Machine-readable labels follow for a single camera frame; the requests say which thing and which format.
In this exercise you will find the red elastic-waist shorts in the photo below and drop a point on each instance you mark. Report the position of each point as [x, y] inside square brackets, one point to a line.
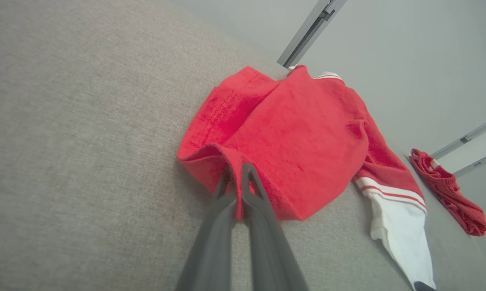
[449, 190]

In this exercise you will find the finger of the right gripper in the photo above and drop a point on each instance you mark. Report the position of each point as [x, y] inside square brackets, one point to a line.
[425, 287]

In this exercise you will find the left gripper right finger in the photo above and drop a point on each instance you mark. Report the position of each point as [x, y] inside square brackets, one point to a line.
[271, 262]

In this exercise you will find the red and white shirt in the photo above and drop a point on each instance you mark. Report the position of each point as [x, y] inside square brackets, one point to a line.
[299, 141]

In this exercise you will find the grey metal partition post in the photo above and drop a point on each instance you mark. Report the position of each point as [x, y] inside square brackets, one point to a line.
[469, 137]
[307, 32]

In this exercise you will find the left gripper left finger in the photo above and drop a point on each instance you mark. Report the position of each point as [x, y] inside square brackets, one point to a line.
[208, 258]

